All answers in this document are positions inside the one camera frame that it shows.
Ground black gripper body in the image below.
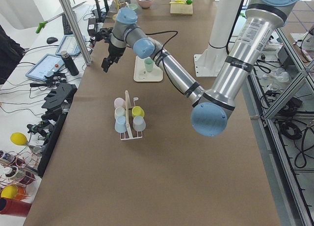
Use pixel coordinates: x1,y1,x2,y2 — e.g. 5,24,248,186
95,27,127,62

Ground cream rabbit tray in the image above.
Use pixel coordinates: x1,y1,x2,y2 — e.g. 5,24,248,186
133,56,163,82

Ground green cup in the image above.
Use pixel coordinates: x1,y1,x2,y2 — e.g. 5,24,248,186
144,58,154,73

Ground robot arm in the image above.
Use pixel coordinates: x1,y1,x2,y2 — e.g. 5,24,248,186
96,0,299,137

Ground wooden cup tree stand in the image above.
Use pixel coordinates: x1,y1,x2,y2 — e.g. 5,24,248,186
112,0,121,22

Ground pink cup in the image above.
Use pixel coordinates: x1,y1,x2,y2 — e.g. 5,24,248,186
114,97,126,108

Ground cream white cup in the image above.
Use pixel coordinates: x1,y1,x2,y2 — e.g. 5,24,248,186
114,107,126,119

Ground yellow cup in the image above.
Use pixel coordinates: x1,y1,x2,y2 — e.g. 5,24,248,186
131,106,145,118

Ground blue cup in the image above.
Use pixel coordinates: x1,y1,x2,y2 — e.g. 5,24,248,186
114,116,127,133

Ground grey cup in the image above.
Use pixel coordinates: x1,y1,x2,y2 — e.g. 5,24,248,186
133,116,146,132

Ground teach pendant tablet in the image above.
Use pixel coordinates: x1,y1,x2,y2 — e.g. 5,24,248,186
25,54,64,81
55,35,80,56

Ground black water bottle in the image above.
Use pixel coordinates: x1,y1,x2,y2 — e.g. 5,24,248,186
60,50,79,76

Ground green bowl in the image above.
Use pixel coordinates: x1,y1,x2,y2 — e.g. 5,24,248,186
129,3,138,10

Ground pink bowl of ice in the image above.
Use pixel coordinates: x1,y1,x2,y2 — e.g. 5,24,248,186
136,0,154,9

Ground bamboo cutting board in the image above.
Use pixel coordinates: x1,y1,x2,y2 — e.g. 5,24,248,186
170,3,193,15

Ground yellow plastic knife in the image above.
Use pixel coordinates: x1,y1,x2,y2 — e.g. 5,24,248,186
170,0,186,4

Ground white wire cup rack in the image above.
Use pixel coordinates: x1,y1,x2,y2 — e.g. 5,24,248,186
120,90,143,141

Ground aluminium frame post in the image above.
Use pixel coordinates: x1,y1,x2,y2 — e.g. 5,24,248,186
59,0,92,66

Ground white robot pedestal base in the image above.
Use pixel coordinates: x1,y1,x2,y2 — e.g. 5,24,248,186
194,0,244,77

